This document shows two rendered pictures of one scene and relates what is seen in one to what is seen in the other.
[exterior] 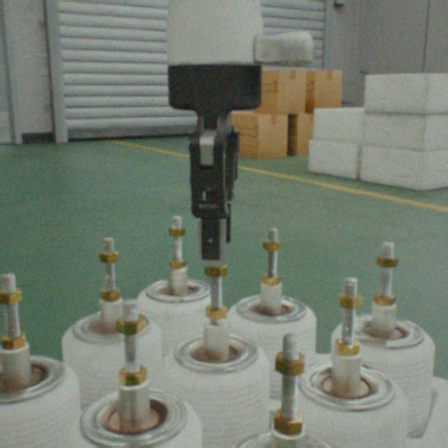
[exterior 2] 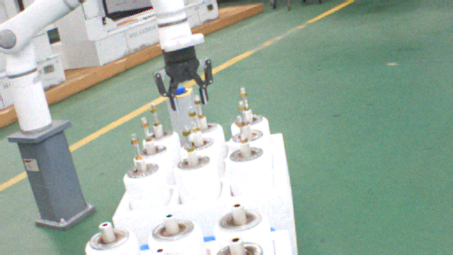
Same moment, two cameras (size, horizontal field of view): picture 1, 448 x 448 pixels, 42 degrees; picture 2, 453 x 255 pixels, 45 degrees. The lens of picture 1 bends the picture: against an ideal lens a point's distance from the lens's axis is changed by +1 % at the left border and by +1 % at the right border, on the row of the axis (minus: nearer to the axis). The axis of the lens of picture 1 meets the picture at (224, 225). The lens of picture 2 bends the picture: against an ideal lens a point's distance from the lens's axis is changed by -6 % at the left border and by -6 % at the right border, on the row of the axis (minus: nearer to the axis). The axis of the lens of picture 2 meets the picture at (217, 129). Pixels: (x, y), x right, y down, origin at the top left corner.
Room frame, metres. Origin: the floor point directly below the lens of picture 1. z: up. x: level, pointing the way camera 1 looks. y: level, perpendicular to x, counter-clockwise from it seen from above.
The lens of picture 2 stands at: (0.04, -1.25, 0.70)
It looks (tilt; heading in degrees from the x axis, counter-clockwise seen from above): 18 degrees down; 69
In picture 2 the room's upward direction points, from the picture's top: 12 degrees counter-clockwise
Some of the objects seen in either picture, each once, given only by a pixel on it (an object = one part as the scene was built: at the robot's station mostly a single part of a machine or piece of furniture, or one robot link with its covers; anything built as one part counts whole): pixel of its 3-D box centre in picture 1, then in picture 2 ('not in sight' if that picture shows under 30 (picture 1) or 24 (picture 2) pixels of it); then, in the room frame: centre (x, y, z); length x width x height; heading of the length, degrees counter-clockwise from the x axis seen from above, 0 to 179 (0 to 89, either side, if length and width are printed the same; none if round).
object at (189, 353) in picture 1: (216, 353); (198, 144); (0.47, 0.01, 0.25); 0.08 x 0.08 x 0.01
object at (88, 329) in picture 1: (112, 327); (203, 128); (0.53, 0.11, 0.25); 0.08 x 0.08 x 0.01
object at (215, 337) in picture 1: (216, 339); (197, 139); (0.47, 0.01, 0.26); 0.02 x 0.02 x 0.03
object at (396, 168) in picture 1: (415, 164); not in sight; (2.99, -0.99, 0.09); 0.39 x 0.39 x 0.18; 36
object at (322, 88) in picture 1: (315, 91); not in sight; (4.45, -0.69, 0.45); 0.30 x 0.24 x 0.30; 30
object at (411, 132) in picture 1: (417, 129); not in sight; (3.00, -0.99, 0.27); 0.39 x 0.39 x 0.18; 33
